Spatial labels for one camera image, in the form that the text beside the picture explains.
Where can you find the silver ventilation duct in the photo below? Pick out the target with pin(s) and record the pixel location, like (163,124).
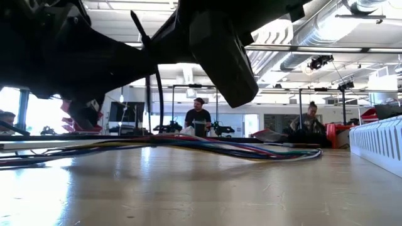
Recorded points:
(314,31)

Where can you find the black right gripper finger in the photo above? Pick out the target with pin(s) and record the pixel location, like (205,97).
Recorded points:
(226,62)
(169,40)

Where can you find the person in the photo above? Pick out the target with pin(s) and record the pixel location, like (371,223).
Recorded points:
(7,117)
(198,116)
(309,122)

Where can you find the red bin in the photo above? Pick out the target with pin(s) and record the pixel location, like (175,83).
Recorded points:
(369,116)

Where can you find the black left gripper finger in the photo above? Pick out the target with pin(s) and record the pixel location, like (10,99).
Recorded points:
(138,66)

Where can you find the dark monitor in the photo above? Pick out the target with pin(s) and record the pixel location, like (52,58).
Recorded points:
(389,111)

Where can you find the black ceiling camera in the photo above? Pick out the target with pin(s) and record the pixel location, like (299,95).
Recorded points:
(318,62)

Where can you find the blue aluminium rail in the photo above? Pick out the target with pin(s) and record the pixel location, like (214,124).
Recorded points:
(63,137)

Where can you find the black ceiling light bar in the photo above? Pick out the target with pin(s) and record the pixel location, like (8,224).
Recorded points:
(298,48)

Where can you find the black background robot arm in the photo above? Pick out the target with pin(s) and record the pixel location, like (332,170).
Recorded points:
(171,127)
(224,129)

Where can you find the black rig frame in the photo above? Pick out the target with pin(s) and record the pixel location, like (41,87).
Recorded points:
(194,85)
(300,106)

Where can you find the red storage bins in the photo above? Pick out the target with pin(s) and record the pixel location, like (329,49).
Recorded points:
(66,124)

